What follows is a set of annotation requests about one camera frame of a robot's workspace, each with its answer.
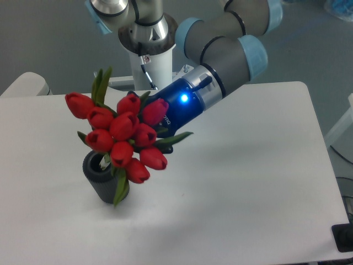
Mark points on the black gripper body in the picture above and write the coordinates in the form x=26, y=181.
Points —
x=184, y=104

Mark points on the red tulip bouquet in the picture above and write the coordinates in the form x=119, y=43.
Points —
x=127, y=137

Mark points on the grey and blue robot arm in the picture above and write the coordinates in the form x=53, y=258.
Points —
x=193, y=64

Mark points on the black ribbed vase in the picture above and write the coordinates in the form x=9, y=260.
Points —
x=110, y=189

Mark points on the white chair on left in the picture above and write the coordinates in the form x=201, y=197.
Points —
x=28, y=84

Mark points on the white furniture on right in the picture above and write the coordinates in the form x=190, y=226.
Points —
x=340, y=126

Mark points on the blue plastic bag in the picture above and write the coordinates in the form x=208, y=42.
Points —
x=341, y=9

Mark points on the black box at table edge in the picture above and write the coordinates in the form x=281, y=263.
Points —
x=343, y=237

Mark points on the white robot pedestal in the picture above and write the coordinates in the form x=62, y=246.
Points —
x=148, y=36

